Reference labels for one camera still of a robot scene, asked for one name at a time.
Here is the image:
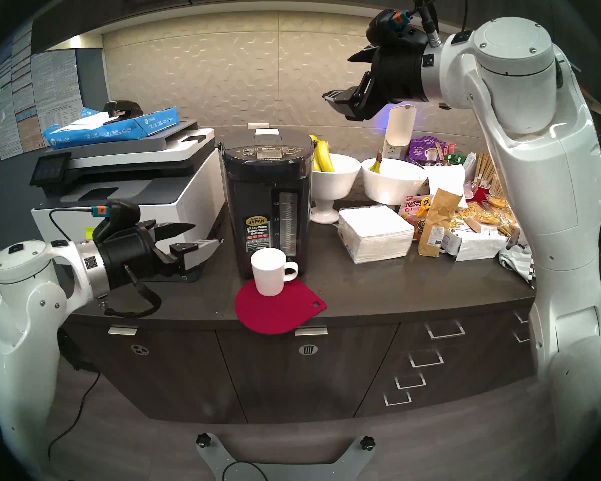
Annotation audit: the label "white ceramic mug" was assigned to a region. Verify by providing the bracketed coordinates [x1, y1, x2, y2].
[250, 248, 299, 297]

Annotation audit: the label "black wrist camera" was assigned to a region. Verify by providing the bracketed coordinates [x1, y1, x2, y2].
[366, 8, 414, 47]
[91, 199, 142, 241]

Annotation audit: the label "brown paper coffee bag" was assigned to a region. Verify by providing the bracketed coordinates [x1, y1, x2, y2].
[418, 188, 464, 258]

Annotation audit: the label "white printed wall poster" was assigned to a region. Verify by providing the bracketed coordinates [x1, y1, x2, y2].
[30, 49, 85, 152]
[0, 27, 37, 161]

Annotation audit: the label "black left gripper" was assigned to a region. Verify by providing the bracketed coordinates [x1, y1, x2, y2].
[99, 222, 224, 291]

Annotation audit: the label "black camera cable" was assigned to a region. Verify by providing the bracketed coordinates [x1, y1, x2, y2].
[412, 0, 469, 47]
[49, 207, 97, 230]

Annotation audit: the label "black stapler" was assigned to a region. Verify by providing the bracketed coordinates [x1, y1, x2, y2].
[103, 100, 145, 125]

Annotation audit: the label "checked kitchen cloth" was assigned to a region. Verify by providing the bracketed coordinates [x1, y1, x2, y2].
[498, 245, 536, 289]

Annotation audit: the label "red silicone mat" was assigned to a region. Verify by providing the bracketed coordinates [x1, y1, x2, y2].
[234, 278, 328, 335]

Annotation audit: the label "black floor cable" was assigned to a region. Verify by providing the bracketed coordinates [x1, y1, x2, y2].
[48, 372, 102, 460]

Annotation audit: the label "black left camera cable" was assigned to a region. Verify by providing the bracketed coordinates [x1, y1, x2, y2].
[49, 207, 97, 230]

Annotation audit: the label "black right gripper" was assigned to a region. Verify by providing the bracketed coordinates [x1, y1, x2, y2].
[323, 42, 428, 121]

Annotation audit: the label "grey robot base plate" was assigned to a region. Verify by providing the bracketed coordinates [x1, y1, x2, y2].
[196, 433, 376, 481]

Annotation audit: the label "tall wooden stir sticks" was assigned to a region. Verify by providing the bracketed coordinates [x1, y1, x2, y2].
[473, 152, 501, 197]

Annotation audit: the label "white grey office printer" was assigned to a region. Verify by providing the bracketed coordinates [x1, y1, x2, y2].
[29, 120, 227, 284]

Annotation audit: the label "white wide bowl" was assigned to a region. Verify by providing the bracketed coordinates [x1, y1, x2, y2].
[361, 158, 428, 206]

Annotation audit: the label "clear bag yellow crackers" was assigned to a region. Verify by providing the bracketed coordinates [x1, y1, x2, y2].
[456, 197, 519, 235]

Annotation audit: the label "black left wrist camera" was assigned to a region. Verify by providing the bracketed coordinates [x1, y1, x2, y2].
[91, 199, 142, 241]

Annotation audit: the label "black hot water dispenser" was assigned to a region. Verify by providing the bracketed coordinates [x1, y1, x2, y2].
[218, 129, 315, 280]

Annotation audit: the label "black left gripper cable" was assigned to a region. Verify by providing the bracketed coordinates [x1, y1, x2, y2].
[98, 265, 162, 319]

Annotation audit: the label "purple coffee box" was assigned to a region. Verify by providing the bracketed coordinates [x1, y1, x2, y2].
[406, 137, 447, 166]

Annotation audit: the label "dark lower cabinet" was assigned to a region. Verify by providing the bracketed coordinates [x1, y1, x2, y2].
[60, 285, 536, 425]

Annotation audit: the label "flat white paper pouch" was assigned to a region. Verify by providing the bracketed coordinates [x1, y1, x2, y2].
[441, 224, 509, 262]

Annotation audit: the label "white napkin stack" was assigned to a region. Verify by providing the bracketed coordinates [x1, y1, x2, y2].
[337, 204, 415, 264]

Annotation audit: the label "white pedestal bowl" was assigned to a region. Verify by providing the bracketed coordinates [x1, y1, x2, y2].
[309, 153, 362, 224]

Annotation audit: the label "white plug-in air freshener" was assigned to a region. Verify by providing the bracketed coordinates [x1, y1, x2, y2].
[383, 104, 417, 161]

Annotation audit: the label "blue paper ream package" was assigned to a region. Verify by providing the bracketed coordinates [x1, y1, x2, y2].
[43, 107, 180, 150]

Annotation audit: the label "upright white paper bag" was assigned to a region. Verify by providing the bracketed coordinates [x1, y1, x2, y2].
[426, 164, 466, 197]

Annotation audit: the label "red snack packet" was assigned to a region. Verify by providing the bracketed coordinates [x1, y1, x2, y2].
[398, 194, 434, 226]

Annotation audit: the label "black right camera cable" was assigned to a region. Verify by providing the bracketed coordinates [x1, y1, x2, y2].
[412, 0, 469, 47]

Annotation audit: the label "yellow banana bunch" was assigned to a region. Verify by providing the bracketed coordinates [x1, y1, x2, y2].
[308, 134, 335, 173]

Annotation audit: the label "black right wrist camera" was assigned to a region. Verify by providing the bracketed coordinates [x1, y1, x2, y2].
[366, 8, 414, 47]

